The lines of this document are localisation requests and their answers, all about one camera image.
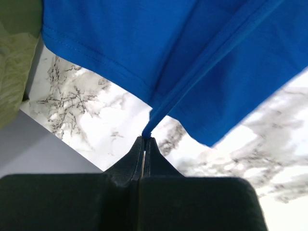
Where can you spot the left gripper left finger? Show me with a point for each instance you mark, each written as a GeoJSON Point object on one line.
{"type": "Point", "coordinates": [63, 202]}

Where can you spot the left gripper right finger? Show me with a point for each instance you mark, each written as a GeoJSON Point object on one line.
{"type": "Point", "coordinates": [169, 201]}

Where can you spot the blue printed t shirt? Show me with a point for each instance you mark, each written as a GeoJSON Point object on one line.
{"type": "Point", "coordinates": [205, 63]}

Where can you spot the olive green plastic bin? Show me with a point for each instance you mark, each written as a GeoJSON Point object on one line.
{"type": "Point", "coordinates": [20, 26]}

